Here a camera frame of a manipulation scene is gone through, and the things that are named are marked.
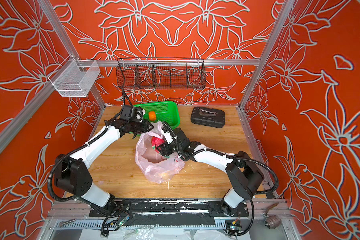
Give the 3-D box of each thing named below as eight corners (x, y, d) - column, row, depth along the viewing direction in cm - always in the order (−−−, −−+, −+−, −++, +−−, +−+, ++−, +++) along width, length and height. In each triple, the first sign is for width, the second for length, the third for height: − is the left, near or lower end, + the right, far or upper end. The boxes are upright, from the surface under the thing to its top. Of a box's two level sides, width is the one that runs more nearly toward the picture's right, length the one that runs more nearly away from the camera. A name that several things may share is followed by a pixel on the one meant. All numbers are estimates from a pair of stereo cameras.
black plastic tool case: (191, 127, 107) (192, 121, 102) (190, 112, 117) (190, 106, 112) (224, 127, 107) (227, 121, 102) (220, 112, 117) (222, 106, 111)
